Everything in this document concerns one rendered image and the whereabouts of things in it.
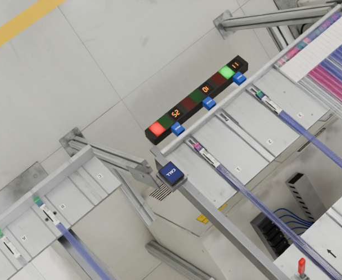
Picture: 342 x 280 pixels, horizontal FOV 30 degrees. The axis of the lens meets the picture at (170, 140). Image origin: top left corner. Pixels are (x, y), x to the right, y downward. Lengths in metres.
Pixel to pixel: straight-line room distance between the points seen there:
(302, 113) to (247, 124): 0.14
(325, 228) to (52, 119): 1.09
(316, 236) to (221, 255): 0.40
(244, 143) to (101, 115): 0.80
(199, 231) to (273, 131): 0.40
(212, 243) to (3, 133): 0.82
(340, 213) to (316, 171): 0.44
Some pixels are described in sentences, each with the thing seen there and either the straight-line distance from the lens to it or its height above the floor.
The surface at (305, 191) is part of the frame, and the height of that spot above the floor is 0.66.
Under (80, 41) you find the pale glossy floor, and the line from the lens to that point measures 2.25.
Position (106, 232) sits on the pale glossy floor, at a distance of 2.35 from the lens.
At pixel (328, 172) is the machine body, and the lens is 1.99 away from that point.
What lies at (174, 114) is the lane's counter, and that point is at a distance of 1.66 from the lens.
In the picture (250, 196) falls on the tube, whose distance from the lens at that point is 1.53.
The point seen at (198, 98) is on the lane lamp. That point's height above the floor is 0.66.
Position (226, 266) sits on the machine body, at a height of 0.62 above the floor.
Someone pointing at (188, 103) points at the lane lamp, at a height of 0.66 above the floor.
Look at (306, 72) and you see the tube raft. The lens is 1.71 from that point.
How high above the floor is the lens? 2.16
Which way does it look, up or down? 65 degrees down
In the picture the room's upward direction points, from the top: 104 degrees clockwise
